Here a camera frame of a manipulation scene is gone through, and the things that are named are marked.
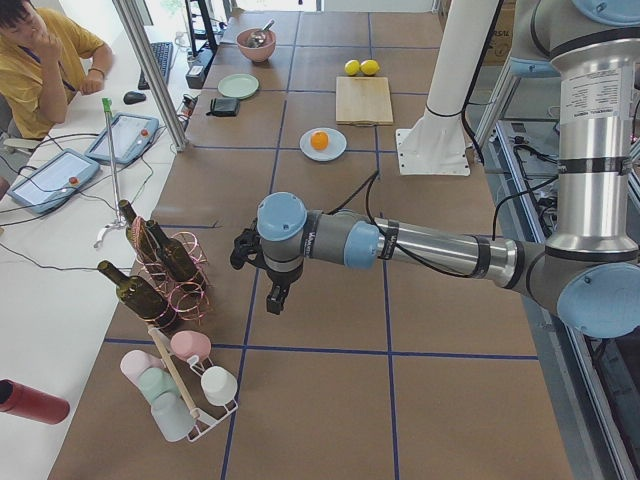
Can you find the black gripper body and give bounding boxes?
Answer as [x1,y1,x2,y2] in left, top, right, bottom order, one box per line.
[265,257,303,295]

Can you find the orange fruit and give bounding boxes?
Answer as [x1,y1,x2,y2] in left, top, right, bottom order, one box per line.
[310,130,330,151]

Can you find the light blue plate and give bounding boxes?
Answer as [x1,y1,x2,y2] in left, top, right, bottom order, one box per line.
[299,127,347,162]

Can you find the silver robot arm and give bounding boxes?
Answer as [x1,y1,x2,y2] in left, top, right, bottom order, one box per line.
[251,1,639,338]

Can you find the light green plate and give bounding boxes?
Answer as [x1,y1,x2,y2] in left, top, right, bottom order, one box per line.
[217,73,260,100]

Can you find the pink cup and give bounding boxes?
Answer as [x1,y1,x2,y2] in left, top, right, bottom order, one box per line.
[170,330,212,361]

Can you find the dark wine bottle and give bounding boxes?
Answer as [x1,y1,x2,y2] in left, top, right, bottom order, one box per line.
[97,260,178,329]
[145,220,203,285]
[118,199,156,264]

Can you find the white cup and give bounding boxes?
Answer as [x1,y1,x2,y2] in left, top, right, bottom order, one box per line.
[201,366,238,406]

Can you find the light blue cup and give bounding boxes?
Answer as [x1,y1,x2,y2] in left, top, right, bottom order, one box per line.
[150,392,195,442]

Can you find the grey folded cloth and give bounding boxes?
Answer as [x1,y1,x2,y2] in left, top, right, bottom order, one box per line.
[206,97,240,117]

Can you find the wooden cutting board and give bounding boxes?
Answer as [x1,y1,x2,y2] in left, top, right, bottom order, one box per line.
[336,76,394,126]

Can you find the teach pendant tablet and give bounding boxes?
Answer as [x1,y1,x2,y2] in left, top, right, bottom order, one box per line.
[8,149,100,214]
[85,113,160,165]

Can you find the yellow lemon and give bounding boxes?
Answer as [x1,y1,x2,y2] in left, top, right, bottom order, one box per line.
[344,59,361,76]
[360,59,380,76]

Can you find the black computer mouse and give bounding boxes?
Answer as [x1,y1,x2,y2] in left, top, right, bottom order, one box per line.
[123,91,146,105]

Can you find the pink bowl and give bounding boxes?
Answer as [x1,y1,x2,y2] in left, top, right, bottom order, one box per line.
[236,28,276,63]

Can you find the metal scoop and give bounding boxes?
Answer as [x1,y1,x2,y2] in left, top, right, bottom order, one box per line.
[245,19,275,48]

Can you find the green tipped grabber stick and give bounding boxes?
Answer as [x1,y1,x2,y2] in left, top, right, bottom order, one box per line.
[93,97,126,249]

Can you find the black keyboard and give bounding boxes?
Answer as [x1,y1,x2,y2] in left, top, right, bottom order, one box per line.
[137,41,173,90]

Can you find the red thermos bottle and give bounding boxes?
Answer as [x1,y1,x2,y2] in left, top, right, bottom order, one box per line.
[1,379,70,425]

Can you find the seated person yellow shirt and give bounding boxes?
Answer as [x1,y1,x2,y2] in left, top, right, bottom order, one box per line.
[1,1,114,140]

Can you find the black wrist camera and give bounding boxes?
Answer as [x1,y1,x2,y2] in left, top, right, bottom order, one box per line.
[230,228,263,270]

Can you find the copper wire bottle rack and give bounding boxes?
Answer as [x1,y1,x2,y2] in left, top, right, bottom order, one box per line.
[126,215,211,325]

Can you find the white wire cup rack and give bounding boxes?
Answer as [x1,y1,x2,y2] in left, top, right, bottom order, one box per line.
[148,328,238,443]

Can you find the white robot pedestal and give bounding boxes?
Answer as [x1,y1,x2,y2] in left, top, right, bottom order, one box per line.
[396,0,502,176]

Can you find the aluminium frame post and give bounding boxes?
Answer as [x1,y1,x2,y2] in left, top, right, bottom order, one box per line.
[112,0,188,152]

